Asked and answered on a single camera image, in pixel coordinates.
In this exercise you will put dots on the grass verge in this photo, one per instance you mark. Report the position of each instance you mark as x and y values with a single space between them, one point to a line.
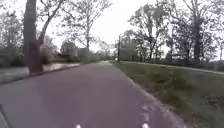
180 86

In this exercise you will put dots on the reddish asphalt path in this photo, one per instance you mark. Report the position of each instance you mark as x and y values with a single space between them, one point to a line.
93 93

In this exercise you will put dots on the bushes and trees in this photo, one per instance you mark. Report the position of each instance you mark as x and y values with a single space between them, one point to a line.
10 58

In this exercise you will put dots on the robot's own part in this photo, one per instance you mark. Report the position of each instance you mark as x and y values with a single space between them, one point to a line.
145 126
78 126

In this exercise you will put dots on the tall thin bare tree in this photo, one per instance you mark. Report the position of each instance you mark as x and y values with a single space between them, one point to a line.
87 43

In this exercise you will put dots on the grey road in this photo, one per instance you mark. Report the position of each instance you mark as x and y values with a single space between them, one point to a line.
186 67

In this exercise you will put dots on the dark pole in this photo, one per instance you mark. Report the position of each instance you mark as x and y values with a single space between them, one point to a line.
118 50

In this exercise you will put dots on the pale grey pavement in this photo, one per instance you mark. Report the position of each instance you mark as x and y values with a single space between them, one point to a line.
13 72

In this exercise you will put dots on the thick-trunked forked tree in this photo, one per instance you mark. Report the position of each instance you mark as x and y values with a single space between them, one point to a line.
32 50

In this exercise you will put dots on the row of trees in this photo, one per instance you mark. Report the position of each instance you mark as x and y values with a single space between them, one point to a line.
196 43

